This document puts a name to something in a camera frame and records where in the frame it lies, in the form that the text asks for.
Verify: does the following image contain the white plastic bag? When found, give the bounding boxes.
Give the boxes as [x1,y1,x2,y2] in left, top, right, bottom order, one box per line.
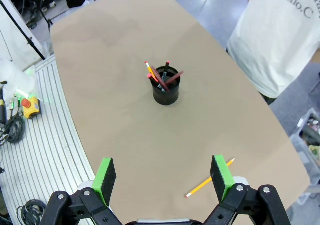
[0,57,36,99]

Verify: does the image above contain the yellow emergency stop box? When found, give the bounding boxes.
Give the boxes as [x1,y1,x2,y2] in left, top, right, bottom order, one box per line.
[20,96,42,120]

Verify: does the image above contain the person in white T-shirt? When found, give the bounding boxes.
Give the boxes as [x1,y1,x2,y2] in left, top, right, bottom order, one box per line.
[226,0,320,105]

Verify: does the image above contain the black mesh pen holder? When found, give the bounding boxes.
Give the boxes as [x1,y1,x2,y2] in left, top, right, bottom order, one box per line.
[149,66,181,106]

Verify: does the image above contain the black stand pole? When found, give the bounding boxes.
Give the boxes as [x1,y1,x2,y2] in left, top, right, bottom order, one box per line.
[0,0,47,61]

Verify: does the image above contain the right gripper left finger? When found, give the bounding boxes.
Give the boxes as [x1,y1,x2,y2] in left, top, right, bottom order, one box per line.
[46,157,121,225]

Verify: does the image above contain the black pen with red cap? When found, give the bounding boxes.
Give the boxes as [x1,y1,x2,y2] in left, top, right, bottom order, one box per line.
[159,60,171,86]

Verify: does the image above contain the clear plastic storage bin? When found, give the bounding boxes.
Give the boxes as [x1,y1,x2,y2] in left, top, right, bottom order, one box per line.
[289,107,320,206]

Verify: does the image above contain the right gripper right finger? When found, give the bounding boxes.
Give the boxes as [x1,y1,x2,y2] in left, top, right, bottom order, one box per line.
[202,154,293,225]

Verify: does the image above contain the white ribbed platform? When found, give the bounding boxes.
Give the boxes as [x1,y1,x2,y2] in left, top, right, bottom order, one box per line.
[0,54,101,225]

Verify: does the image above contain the black cable coil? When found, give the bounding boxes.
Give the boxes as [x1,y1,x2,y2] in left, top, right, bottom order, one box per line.
[3,116,26,144]
[16,199,48,225]

